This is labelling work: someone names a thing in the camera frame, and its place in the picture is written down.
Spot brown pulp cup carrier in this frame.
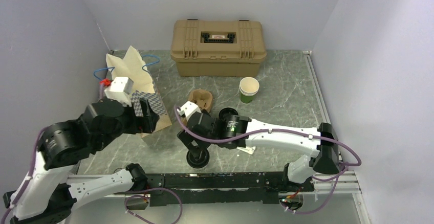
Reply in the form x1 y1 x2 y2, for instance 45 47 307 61
188 89 213 113

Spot paper bag with blue handles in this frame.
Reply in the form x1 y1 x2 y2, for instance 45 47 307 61
93 46 172 131

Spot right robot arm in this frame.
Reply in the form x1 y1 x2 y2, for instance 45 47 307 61
175 107 340 191

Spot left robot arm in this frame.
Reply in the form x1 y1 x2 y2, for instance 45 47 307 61
1 98 159 223

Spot black cup lid stack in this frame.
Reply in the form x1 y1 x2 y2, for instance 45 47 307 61
219 107 238 122

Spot pile of wrapped straws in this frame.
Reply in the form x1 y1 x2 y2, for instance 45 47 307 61
237 147 255 155

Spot green paper cup stack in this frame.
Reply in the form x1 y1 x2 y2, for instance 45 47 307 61
239 77 260 104

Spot tan plastic toolbox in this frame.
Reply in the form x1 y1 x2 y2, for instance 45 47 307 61
170 19 267 77

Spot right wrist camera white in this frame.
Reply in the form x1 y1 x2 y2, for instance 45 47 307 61
177 101 202 120

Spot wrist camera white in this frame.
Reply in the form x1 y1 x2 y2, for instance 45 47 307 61
104 77 134 106
177 101 202 120

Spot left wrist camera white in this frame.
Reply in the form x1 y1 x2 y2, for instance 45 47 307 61
104 77 134 106

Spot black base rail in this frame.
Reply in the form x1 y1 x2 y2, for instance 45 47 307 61
130 171 314 207

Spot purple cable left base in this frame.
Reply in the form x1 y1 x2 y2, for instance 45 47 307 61
124 187 184 224

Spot purple cable base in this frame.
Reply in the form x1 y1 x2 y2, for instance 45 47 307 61
124 187 184 224
279 141 362 215

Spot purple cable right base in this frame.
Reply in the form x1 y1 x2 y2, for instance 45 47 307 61
279 141 362 215

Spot aluminium side rail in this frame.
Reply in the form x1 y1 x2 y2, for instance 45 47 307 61
303 51 361 197

